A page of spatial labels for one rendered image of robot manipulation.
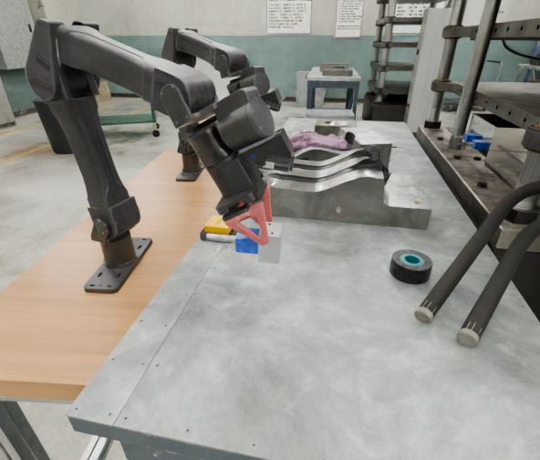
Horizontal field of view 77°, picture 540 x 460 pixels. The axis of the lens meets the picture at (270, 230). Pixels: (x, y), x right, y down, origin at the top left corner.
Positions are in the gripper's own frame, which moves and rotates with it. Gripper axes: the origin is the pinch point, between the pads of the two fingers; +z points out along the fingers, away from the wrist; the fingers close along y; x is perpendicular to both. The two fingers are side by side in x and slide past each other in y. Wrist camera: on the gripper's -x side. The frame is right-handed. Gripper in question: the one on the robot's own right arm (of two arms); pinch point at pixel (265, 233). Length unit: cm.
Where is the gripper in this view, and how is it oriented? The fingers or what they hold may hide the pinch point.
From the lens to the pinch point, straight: 58.5
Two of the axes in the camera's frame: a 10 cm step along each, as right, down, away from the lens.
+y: 1.2, -4.9, 8.6
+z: 4.7, 7.9, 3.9
